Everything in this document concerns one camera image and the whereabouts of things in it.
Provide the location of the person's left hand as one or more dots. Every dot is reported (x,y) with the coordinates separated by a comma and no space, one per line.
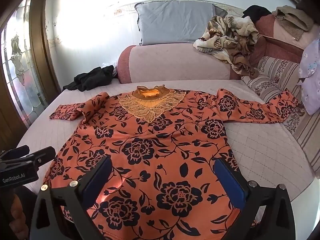
(18,210)

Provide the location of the stained glass door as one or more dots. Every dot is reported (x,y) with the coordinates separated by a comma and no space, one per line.
(22,75)

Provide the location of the pink rolled bolster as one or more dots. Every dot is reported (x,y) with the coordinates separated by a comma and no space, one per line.
(175,62)

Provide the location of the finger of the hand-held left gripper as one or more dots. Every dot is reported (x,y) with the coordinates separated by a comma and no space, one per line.
(17,150)
(42,155)

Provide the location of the pink folded quilt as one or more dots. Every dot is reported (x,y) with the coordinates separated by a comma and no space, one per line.
(280,45)

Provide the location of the black cloth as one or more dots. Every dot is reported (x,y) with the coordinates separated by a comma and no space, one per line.
(92,78)

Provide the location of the beige fleece garment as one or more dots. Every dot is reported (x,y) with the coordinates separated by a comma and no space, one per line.
(292,17)

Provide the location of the wooden door frame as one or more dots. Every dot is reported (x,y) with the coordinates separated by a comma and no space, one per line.
(42,42)

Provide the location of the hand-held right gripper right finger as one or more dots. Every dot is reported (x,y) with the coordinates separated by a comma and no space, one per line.
(230,185)

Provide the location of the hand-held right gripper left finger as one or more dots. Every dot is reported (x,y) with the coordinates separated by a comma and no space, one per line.
(100,180)

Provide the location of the cream brown patterned blanket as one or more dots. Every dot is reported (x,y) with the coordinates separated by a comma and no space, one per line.
(225,37)

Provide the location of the orange floral shirt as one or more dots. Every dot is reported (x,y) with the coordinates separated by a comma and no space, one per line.
(150,142)

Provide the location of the pink quilted bed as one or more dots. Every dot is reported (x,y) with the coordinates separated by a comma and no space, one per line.
(262,145)

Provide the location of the grey pillow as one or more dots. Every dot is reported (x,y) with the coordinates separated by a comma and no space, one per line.
(175,22)

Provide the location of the lilac printed cloth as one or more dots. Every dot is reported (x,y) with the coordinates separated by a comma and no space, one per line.
(311,80)

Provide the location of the striped floral cushion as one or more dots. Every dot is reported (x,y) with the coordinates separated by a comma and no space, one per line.
(275,77)

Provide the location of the black garment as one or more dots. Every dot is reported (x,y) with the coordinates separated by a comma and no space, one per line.
(256,12)

